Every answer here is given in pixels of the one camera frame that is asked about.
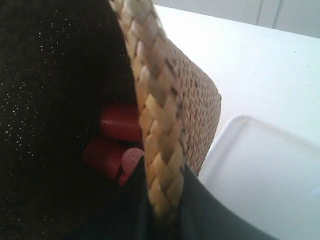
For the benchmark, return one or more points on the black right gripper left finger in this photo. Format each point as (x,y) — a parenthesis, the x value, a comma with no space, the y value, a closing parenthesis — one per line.
(127,215)

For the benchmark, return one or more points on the red round objects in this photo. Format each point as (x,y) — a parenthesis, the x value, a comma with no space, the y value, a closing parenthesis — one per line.
(120,121)

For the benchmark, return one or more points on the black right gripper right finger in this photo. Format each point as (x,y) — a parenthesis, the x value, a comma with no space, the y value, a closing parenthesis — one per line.
(202,217)

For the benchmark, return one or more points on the dark red plastic piece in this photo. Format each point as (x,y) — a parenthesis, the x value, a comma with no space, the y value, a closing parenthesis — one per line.
(130,159)

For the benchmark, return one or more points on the brown woven wicker basket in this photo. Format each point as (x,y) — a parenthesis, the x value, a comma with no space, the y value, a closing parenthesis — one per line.
(61,61)

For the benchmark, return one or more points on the red sausage pieces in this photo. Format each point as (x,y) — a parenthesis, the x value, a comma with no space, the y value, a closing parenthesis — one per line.
(104,156)

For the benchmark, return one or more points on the white square plastic tray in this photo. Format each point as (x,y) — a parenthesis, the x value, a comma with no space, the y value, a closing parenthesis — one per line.
(267,176)

